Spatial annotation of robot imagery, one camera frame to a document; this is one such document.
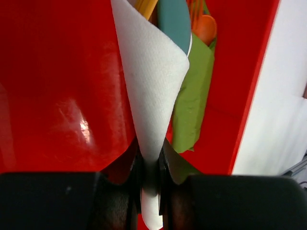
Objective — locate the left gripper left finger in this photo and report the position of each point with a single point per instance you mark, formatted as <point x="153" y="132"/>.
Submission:
<point x="117" y="200"/>

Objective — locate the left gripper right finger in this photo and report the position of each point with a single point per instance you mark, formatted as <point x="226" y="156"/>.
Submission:
<point x="177" y="206"/>

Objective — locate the white paper napkin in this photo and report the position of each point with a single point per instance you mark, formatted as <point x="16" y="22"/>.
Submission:
<point x="154" y="69"/>

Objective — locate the teal plastic spoon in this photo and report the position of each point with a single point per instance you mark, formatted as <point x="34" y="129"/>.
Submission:
<point x="174" y="21"/>

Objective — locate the green rolled napkin bundle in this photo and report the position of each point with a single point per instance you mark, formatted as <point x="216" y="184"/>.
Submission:
<point x="191" y="101"/>

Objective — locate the red plastic tray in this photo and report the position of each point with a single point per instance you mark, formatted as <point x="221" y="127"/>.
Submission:
<point x="63" y="103"/>

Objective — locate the orange spoon in tray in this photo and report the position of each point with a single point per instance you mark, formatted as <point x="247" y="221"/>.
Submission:
<point x="205" y="28"/>

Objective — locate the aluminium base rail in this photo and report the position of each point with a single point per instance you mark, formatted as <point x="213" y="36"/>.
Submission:
<point x="298" y="172"/>

